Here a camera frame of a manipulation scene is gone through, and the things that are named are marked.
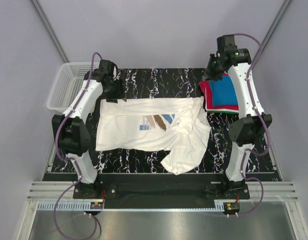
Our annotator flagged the white printed t shirt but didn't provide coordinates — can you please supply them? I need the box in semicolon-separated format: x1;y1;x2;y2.
95;96;211;175

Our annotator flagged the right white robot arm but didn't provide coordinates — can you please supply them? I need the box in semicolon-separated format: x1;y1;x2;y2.
202;33;272;184

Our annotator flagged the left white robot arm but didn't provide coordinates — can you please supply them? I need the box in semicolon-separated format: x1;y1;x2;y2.
52;60;126;184

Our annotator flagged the red folded t shirt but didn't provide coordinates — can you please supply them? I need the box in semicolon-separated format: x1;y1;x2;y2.
199;81;239;112

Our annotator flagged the blue folded t shirt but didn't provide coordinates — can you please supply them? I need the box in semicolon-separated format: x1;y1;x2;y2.
209;74;238;107

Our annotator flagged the green folded t shirt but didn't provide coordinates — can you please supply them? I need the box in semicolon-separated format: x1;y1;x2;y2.
207;110;239;115

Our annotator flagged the white plastic basket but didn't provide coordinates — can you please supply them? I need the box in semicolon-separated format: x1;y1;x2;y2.
46;61;91;113

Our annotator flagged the left small circuit board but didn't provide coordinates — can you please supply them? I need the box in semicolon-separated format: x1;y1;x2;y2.
90;201;104;209

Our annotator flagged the small circuit board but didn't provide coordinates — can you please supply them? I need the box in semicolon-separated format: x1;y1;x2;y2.
225;202;240;211
90;201;104;209

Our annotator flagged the right small circuit board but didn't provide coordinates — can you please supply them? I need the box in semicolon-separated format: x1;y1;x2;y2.
225;202;240;211

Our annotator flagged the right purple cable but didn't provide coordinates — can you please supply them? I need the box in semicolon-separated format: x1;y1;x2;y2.
226;32;270;217

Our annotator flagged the purple cable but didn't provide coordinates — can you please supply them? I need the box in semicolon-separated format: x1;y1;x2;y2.
53;51;103;240
226;32;270;217

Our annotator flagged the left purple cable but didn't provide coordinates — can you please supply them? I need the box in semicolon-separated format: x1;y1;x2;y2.
53;51;103;240

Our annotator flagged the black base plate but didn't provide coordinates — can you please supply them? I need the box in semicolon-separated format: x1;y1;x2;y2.
73;173;250;200

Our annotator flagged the aluminium rail profile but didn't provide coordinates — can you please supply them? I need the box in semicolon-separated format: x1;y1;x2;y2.
27;181;298;202

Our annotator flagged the white slotted cable duct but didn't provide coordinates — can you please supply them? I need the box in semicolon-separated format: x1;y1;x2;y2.
38;200;224;212

